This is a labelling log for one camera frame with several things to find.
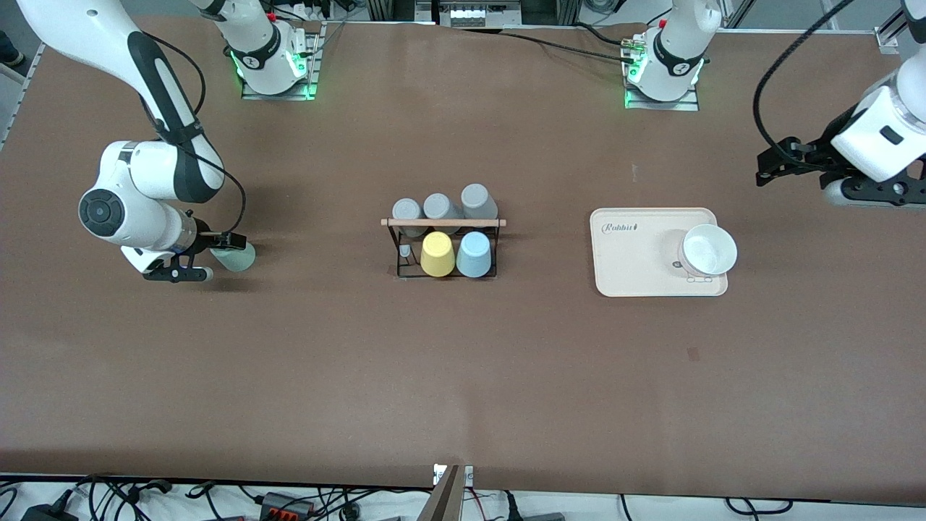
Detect beige rabbit tray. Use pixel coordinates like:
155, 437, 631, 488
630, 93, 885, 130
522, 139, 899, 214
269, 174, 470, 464
590, 208, 729, 298

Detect grey device white connectors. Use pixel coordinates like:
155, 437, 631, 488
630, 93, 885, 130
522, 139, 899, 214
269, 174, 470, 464
433, 0, 523, 28

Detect pale green cup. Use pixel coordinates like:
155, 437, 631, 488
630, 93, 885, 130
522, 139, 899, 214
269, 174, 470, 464
212, 242, 257, 274

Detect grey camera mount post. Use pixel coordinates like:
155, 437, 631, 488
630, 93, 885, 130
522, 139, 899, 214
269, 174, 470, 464
417, 464, 475, 521

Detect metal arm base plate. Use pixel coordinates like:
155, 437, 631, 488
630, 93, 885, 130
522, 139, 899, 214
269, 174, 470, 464
624, 33, 700, 111
241, 22, 323, 101

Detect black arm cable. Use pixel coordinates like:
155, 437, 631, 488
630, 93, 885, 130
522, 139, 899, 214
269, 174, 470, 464
141, 33, 247, 240
752, 0, 858, 171

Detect yellow cup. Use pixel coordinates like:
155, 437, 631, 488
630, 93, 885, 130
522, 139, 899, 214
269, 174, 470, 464
420, 231, 456, 279

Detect light blue cup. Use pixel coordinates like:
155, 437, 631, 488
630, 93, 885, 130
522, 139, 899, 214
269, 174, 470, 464
456, 231, 494, 279

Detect black terminal block red levers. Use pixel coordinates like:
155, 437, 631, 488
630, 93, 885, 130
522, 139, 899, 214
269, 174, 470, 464
259, 491, 317, 519

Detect white bowl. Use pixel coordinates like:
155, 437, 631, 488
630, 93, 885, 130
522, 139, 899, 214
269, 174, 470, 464
677, 224, 739, 278

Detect black wire cup rack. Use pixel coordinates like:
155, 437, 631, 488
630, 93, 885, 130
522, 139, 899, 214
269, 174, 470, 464
381, 217, 507, 280

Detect black power adapter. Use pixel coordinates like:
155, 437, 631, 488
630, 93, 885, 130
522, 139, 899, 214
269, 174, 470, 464
22, 503, 79, 521

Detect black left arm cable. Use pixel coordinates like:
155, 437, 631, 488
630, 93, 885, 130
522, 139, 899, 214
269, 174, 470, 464
752, 0, 858, 171

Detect grey cup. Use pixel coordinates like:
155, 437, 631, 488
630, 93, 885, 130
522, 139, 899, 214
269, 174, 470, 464
422, 192, 464, 236
461, 183, 499, 222
391, 198, 428, 238

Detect aluminium frame profile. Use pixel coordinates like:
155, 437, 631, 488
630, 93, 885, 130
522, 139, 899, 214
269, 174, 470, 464
874, 0, 926, 55
0, 42, 47, 153

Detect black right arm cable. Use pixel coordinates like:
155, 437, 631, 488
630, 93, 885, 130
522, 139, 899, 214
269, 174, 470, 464
141, 33, 247, 240

